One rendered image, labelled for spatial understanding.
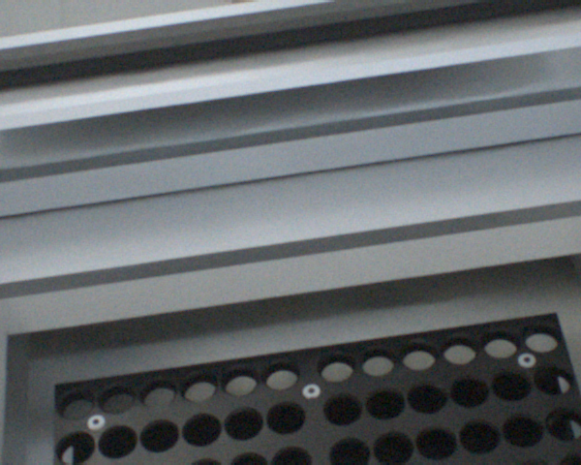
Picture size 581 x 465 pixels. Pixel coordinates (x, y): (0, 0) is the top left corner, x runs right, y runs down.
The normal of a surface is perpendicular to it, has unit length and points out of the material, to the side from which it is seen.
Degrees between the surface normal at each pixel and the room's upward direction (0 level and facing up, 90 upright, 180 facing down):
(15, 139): 90
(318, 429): 0
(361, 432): 0
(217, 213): 0
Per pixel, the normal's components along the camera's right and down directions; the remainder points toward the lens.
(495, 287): -0.10, -0.66
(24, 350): 0.99, -0.14
